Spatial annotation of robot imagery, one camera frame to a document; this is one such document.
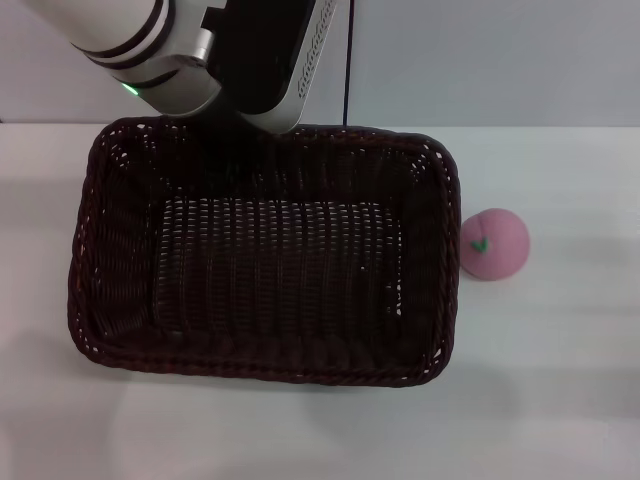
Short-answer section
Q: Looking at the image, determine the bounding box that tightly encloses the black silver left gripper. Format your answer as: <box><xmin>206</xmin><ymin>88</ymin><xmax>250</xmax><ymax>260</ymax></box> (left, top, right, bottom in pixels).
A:
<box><xmin>198</xmin><ymin>0</ymin><xmax>338</xmax><ymax>136</ymax></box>

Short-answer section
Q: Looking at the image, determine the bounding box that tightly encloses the dark brown woven basket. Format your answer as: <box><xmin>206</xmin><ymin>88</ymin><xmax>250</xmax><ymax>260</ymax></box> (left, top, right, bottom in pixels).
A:
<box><xmin>67</xmin><ymin>115</ymin><xmax>462</xmax><ymax>389</ymax></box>

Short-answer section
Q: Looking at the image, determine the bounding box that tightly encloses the pink toy peach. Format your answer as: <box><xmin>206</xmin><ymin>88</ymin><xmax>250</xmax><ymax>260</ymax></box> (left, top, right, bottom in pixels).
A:
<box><xmin>459</xmin><ymin>209</ymin><xmax>531</xmax><ymax>279</ymax></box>

